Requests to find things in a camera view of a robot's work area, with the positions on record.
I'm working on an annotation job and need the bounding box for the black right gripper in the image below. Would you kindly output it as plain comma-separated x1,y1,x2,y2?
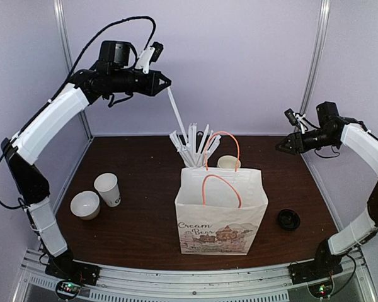
276,127,338,155

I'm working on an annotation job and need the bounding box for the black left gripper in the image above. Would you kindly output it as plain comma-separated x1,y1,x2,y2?
111,69,172,96

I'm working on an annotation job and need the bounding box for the single white straw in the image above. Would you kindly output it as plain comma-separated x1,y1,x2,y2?
167,87,188,143

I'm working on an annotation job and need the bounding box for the stack of black cup lids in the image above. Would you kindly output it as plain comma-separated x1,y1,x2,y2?
277,209,301,231

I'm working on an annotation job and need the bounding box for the white printed paper bag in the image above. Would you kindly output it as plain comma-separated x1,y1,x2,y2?
175,165,268,255

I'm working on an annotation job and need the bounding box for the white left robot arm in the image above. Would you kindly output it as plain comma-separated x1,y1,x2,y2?
1,41,171,279

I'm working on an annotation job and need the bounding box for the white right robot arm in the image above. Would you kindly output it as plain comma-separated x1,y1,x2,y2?
276,101,378,278

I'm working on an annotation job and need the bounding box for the cream ceramic mug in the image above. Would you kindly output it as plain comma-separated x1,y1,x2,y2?
217,155,241,169

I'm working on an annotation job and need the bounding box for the bundle of wrapped white straws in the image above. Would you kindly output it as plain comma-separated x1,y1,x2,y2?
169,123,221,168

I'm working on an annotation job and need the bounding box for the white ceramic bowl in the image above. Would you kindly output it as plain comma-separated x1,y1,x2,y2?
70,191,100,220

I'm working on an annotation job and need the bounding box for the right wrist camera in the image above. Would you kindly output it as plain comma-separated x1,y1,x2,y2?
284,108,309,134

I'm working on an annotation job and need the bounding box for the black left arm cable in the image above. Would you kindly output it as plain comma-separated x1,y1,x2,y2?
0,16,157,210

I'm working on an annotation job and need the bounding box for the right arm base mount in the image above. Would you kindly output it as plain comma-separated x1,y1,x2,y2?
288,260,343,299

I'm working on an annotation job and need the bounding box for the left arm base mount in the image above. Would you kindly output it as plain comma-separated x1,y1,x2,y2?
45,261,101,301

